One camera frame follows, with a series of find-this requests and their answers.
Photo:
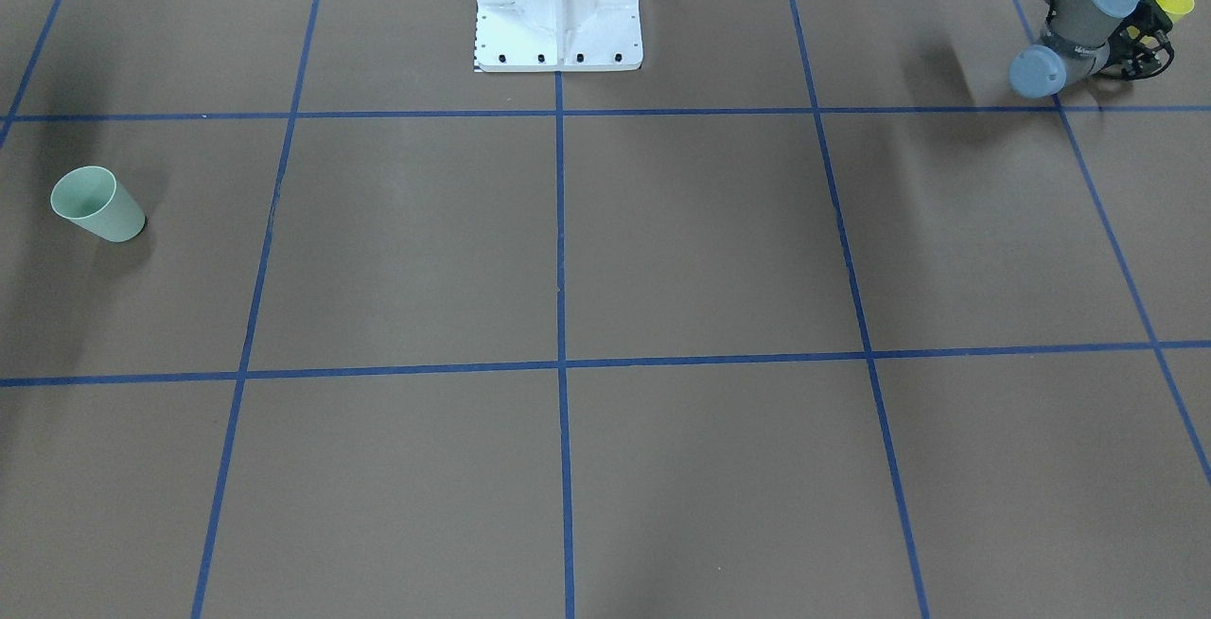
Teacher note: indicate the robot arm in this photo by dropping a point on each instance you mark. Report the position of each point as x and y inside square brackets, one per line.
[1071, 46]

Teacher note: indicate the green plastic cup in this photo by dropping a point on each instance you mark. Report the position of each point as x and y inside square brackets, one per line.
[92, 198]

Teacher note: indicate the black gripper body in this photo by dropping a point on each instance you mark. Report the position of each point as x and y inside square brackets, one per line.
[1134, 36]

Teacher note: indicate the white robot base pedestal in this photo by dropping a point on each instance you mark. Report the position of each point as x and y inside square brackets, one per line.
[567, 36]

